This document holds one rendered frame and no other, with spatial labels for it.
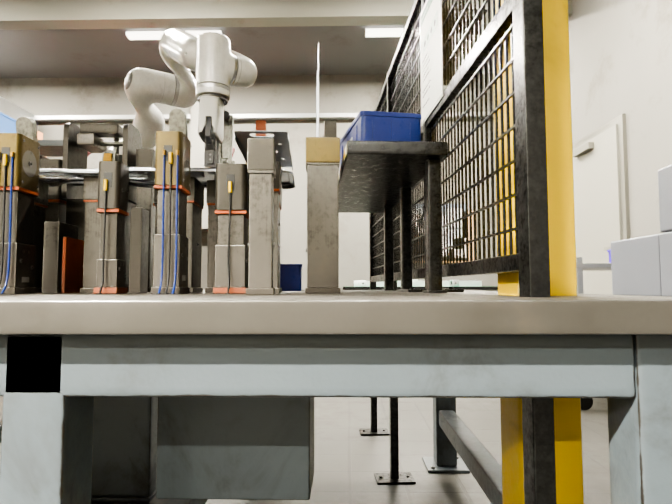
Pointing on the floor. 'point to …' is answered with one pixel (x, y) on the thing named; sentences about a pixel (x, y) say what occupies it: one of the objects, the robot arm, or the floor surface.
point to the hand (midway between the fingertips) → (211, 160)
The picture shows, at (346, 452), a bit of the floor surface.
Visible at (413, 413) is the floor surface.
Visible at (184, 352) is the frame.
